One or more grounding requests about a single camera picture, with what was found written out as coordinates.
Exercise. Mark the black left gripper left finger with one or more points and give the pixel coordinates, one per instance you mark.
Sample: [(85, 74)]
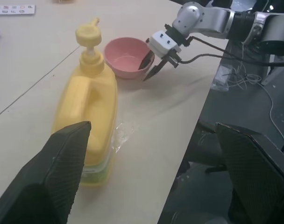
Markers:
[(39, 177)]

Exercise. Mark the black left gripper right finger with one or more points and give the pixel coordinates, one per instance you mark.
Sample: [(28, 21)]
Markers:
[(254, 177)]

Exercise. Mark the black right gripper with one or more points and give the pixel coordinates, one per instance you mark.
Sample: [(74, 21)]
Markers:
[(174, 58)]

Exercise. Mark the pink bowl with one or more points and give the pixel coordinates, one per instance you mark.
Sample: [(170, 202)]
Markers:
[(125, 53)]

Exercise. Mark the yellow pump dispenser bottle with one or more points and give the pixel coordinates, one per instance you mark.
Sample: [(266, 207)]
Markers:
[(90, 105)]

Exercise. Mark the clear plastic bag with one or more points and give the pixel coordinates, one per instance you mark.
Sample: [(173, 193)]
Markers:
[(220, 77)]

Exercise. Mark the clear plastic film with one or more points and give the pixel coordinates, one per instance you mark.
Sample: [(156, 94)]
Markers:
[(123, 137)]

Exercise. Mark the white letter card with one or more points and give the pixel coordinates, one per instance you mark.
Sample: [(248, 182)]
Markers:
[(13, 9)]

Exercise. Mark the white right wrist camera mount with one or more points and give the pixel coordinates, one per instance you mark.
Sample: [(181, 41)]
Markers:
[(161, 43)]

